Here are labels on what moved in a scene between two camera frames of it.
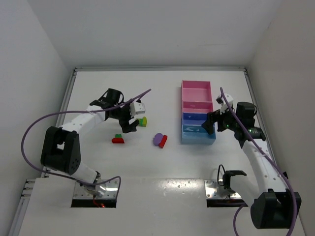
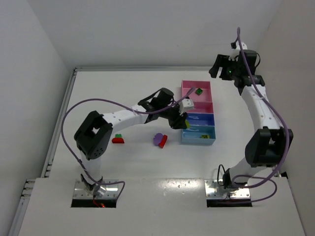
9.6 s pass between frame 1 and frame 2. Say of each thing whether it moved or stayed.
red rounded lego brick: stayed
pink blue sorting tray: stayed
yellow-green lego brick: moved
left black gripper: moved
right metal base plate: stayed
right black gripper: moved
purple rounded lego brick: stayed
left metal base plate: stayed
